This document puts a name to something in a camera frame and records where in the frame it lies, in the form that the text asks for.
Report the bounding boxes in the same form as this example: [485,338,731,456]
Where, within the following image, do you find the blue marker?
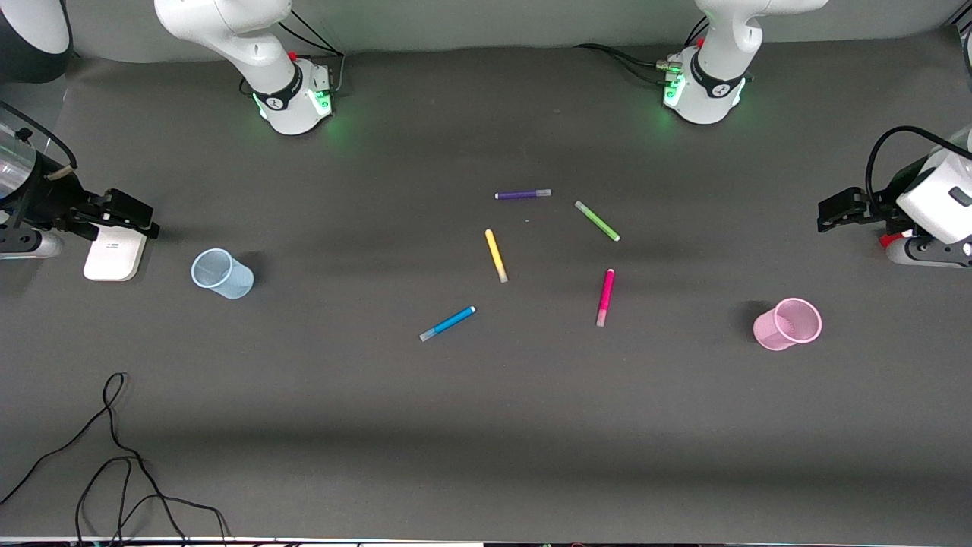
[420,305,477,342]

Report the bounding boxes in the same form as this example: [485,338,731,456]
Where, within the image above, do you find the translucent blue cup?
[191,248,254,299]

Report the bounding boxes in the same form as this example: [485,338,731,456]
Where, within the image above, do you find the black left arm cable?
[866,125,972,215]

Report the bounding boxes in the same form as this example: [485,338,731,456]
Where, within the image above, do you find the yellow marker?
[485,229,508,283]

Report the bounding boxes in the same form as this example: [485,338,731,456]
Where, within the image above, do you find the pink marker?
[596,268,615,327]

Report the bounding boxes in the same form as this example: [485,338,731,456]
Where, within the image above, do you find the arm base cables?
[239,11,346,98]
[573,15,711,86]

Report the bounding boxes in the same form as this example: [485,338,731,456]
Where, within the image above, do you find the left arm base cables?
[573,15,711,86]

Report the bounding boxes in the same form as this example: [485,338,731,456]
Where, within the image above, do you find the translucent pink cup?
[753,298,822,352]

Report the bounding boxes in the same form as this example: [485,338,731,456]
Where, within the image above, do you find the loose black cable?
[0,372,229,546]

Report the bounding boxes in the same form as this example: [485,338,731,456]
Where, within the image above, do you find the white stand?
[84,226,147,282]

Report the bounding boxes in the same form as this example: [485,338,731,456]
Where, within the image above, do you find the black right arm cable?
[0,103,78,182]

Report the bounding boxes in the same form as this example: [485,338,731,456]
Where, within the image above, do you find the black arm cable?
[866,125,972,215]
[0,103,78,182]

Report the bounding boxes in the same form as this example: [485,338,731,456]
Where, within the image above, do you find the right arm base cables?
[239,11,346,98]

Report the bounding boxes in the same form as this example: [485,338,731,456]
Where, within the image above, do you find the green marker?
[575,201,621,242]

